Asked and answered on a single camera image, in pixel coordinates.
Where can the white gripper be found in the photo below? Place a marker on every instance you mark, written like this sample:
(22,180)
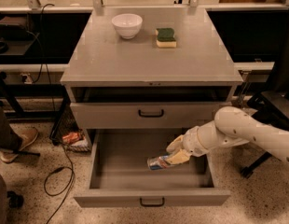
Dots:
(191,142)

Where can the silver blue redbull can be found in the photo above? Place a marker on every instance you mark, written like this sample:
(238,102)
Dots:
(160,162)

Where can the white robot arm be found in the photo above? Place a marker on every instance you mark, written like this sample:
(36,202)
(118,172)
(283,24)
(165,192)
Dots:
(231,127)

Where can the open grey middle drawer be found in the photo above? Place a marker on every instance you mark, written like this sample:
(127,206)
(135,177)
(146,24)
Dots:
(120,176)

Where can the grey drawer cabinet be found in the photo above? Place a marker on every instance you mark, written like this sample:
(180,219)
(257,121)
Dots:
(109,69)

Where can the closed top grey drawer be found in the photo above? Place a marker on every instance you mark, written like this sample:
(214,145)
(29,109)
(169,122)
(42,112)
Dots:
(143,115)

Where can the orange snack packet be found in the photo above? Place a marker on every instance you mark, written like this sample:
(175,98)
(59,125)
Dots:
(72,137)

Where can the black office chair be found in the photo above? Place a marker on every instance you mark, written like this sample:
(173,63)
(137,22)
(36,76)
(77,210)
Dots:
(272,101)

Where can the green yellow sponge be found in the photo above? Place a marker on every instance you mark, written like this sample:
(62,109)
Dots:
(165,38)

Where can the white ceramic bowl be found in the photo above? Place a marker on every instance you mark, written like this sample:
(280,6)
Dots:
(127,25)

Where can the tan shoe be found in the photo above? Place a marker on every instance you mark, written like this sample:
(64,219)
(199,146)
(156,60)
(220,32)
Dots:
(27,137)

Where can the black shoe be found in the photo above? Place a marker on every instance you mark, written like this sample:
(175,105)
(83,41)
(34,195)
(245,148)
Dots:
(15,200)

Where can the person brown trouser leg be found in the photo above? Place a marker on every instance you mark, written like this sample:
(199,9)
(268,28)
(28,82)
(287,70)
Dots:
(3,201)

